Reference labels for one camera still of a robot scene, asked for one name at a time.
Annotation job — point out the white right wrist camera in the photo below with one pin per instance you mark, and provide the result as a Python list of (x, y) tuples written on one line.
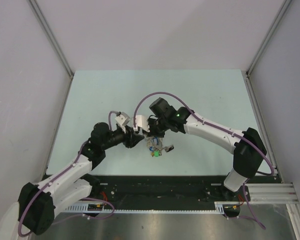
[(141, 122)]

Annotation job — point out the white slotted cable duct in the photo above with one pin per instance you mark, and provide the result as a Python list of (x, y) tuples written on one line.
[(91, 208)]

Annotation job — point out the aluminium frame rail left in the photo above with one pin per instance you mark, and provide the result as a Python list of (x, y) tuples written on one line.
[(39, 15)]

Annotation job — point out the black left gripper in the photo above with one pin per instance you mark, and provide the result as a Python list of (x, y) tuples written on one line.
[(130, 138)]

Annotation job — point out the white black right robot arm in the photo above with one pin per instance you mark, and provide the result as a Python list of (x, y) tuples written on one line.
[(247, 147)]

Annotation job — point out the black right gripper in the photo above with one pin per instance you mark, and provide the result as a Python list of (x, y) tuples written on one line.
[(152, 132)]

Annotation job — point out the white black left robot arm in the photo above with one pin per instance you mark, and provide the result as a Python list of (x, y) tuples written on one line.
[(40, 203)]

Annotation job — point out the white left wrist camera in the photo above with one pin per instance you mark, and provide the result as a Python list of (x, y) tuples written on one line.
[(122, 119)]

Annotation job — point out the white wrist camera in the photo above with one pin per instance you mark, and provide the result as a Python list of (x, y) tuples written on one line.
[(141, 122), (122, 119)]

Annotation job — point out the silver key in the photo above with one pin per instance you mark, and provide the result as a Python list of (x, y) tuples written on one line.
[(166, 148)]

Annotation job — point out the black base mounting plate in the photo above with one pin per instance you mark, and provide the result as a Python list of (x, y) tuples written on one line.
[(160, 192)]

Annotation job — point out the aluminium frame rail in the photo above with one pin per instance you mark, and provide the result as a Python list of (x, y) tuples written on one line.
[(284, 8), (39, 15)]

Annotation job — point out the aluminium frame rail right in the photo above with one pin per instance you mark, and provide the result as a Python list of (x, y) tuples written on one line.
[(284, 8)]

